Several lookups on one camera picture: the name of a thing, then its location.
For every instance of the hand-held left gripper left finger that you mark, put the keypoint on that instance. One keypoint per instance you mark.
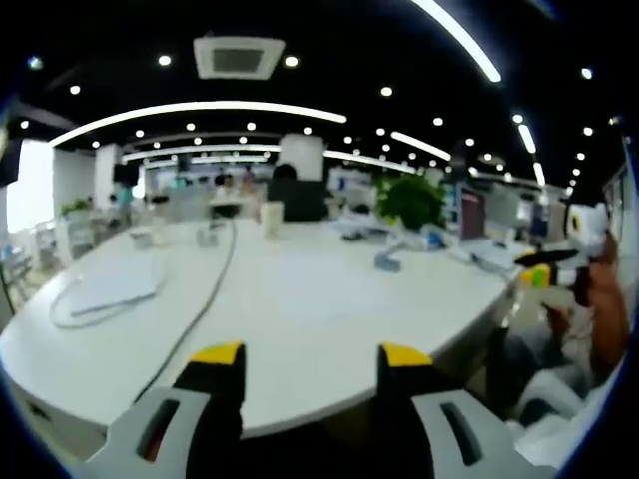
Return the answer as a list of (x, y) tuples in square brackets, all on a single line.
[(150, 439)]

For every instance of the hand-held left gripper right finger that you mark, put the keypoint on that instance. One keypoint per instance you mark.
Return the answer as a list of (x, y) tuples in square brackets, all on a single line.
[(449, 439)]

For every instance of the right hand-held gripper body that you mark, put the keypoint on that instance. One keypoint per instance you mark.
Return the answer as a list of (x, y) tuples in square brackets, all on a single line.
[(591, 224)]

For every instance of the blue paper punch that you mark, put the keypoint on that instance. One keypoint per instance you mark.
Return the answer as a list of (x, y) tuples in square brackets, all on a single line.
[(388, 262)]

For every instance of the person's right hand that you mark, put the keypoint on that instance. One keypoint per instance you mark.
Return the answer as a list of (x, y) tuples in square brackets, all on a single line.
[(606, 304)]

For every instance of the white keyboard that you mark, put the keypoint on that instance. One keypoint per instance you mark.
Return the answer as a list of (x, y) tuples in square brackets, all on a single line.
[(486, 257)]

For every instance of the person's dark trouser leg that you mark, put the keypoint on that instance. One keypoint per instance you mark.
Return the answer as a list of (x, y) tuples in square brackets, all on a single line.
[(514, 369)]

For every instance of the person's white clothing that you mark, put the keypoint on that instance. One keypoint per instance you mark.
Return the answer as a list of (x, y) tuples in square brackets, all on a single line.
[(554, 419)]

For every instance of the green potted plant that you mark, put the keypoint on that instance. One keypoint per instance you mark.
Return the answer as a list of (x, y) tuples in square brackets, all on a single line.
[(412, 199)]

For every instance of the small white box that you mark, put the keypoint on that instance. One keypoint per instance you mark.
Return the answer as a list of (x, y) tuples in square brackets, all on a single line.
[(142, 239)]

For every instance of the straight ceiling light strip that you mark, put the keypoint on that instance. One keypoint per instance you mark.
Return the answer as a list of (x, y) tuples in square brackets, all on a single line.
[(461, 40)]

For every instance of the round ceiling downlights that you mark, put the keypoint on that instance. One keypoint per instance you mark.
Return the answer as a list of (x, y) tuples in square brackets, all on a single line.
[(387, 91)]

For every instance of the white upright container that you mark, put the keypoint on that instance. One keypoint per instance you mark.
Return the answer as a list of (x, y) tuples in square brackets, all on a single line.
[(273, 218)]

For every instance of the white pillar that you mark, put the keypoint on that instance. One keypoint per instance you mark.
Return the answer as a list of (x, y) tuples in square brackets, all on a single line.
[(302, 155)]

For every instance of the curved ceiling light strip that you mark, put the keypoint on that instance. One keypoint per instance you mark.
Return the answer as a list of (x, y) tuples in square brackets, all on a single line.
[(199, 109)]

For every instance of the white ceiling air conditioner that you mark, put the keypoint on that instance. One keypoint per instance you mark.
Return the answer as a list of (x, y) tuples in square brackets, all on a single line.
[(238, 57)]

